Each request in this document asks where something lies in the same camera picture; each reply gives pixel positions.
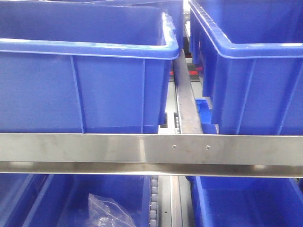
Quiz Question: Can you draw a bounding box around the stainless steel shelf rack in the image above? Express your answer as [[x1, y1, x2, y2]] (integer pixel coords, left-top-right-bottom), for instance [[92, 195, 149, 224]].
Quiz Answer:
[[0, 133, 303, 178]]

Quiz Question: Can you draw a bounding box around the roller track strip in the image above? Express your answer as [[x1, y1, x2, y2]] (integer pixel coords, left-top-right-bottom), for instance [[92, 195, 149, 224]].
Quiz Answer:
[[149, 175, 159, 227]]

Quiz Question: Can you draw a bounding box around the blue plastic bin left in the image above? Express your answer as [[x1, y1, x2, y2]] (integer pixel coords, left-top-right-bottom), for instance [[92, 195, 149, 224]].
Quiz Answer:
[[0, 0, 179, 133]]

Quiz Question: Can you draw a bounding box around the blue plastic bin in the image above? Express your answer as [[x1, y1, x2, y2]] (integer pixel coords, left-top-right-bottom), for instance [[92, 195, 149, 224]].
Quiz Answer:
[[189, 0, 303, 135], [0, 0, 179, 133]]

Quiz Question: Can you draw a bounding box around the clear plastic bag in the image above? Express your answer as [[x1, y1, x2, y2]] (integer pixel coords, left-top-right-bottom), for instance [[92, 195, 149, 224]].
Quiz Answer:
[[84, 193, 135, 227]]

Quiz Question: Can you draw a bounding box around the blue bin lower right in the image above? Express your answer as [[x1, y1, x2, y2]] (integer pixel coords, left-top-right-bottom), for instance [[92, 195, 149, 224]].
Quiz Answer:
[[187, 176, 303, 227]]

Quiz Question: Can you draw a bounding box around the blue plastic bin right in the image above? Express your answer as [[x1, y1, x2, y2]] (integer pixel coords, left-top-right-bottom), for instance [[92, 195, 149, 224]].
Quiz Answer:
[[189, 0, 303, 135]]

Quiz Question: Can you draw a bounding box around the blue bin lower left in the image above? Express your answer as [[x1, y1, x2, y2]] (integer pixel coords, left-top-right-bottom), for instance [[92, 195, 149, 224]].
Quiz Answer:
[[0, 174, 152, 227]]

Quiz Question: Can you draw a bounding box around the steel centre divider rail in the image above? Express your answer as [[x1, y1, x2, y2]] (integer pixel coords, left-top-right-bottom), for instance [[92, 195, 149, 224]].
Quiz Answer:
[[173, 50, 203, 134]]

